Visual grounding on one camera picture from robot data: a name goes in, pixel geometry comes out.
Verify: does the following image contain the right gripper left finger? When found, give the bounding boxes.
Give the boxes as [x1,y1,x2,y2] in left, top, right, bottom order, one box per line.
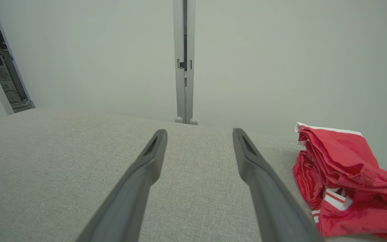
[76,129,168,242]

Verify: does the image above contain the grey partition post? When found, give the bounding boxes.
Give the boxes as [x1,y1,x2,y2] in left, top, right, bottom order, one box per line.
[172,0,198,126]

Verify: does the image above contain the red shorts white side panels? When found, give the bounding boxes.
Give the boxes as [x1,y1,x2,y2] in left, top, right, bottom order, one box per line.
[293,122,387,210]

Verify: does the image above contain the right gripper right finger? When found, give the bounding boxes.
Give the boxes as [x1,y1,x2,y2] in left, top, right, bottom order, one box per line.
[232,128,325,242]

